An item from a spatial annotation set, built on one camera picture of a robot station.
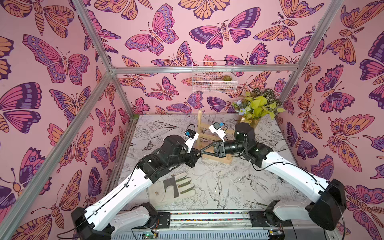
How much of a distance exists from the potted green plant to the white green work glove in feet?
1.75

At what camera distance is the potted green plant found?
0.92m

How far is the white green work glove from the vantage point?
2.71 ft
